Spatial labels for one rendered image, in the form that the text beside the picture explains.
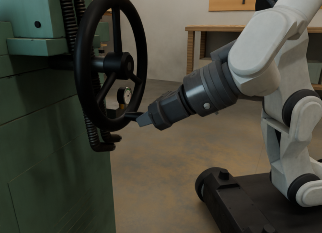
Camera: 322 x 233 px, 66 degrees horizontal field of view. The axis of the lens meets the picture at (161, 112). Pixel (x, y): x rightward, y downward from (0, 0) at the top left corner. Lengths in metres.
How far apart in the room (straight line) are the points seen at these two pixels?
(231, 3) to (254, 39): 3.28
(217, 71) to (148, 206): 1.04
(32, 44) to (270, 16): 0.41
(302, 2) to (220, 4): 3.27
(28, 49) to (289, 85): 0.75
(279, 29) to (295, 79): 0.51
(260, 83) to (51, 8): 0.39
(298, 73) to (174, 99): 0.55
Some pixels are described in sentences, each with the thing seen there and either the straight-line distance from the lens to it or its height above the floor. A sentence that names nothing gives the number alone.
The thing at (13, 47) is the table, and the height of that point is 0.85.
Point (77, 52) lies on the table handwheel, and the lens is 0.43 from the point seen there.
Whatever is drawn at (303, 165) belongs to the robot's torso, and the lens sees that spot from 1.10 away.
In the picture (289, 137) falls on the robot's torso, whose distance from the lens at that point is 0.95.
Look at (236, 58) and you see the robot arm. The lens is 0.42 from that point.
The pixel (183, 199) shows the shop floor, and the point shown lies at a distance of 1.43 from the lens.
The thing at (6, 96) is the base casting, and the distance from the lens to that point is 0.57.
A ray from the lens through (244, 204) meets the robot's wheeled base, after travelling 1.15.
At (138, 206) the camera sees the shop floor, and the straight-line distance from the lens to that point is 1.38.
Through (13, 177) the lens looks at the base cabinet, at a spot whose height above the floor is 0.59.
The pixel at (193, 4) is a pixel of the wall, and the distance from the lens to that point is 3.86.
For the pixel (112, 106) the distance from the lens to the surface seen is 0.89.
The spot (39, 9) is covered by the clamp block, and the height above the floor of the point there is 0.92.
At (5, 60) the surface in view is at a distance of 0.57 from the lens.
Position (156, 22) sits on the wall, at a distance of 4.09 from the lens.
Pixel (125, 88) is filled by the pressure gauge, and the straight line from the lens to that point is 0.85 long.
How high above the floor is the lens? 0.90
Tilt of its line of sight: 20 degrees down
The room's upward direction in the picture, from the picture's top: straight up
